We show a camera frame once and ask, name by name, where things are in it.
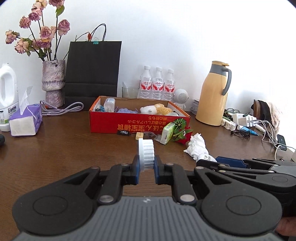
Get green tissue packet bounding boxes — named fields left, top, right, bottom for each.
left=160, top=122, right=175, bottom=145

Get small black packet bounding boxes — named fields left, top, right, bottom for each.
left=117, top=130, right=130, bottom=136

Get clear torn wrapper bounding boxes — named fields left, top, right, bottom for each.
left=144, top=132, right=161, bottom=142

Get small beige block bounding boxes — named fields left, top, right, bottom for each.
left=135, top=132, right=144, bottom=140

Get iridescent plastic bag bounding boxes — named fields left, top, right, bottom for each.
left=166, top=112, right=179, bottom=116

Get purple knit pouch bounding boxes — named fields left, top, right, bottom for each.
left=116, top=108, right=138, bottom=114

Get yellow white plush toy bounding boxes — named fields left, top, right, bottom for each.
left=140, top=103, right=173, bottom=115

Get blue patterned cloth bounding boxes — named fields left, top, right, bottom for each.
left=95, top=104, right=105, bottom=113

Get white cotton swab container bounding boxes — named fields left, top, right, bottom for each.
left=103, top=97, right=115, bottom=113

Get right hand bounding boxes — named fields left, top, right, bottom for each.
left=276, top=217, right=296, bottom=237

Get crumpled white tissue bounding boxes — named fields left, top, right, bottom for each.
left=184, top=133, right=217, bottom=162

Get black smartphone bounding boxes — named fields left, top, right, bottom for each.
left=277, top=134, right=287, bottom=151

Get white power strip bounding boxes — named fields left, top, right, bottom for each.
left=221, top=113, right=265, bottom=133

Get eyeglasses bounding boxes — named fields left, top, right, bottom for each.
left=225, top=108, right=240, bottom=114

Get yellow thermos jug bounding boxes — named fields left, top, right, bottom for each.
left=196, top=61, right=232, bottom=126

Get brown pink cloth pile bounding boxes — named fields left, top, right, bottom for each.
left=251, top=100, right=281, bottom=134

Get red cardboard box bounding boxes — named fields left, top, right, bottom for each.
left=89, top=96, right=190, bottom=134

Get white robot figurine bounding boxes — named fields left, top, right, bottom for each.
left=174, top=88, right=189, bottom=110

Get glass cup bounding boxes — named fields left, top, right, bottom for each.
left=121, top=82, right=138, bottom=98

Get left water bottle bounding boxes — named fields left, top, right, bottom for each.
left=137, top=66, right=152, bottom=99

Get purple tissue pack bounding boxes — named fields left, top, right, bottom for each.
left=9, top=86, right=43, bottom=137

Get black paper bag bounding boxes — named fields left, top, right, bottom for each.
left=63, top=31, right=122, bottom=110

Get purple ceramic vase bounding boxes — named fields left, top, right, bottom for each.
left=42, top=60, right=66, bottom=108

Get dark blue case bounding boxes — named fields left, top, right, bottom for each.
left=0, top=134, right=6, bottom=146

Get white detergent bottle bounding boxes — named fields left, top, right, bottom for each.
left=0, top=63, right=20, bottom=132

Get teal binder clip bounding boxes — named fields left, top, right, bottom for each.
left=93, top=37, right=99, bottom=45

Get dried pink roses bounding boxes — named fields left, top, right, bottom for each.
left=4, top=1, right=71, bottom=62

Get black earphone cable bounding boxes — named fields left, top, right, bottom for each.
left=230, top=129, right=251, bottom=140

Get purple lanyard cord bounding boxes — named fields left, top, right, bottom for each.
left=40, top=99, right=85, bottom=117

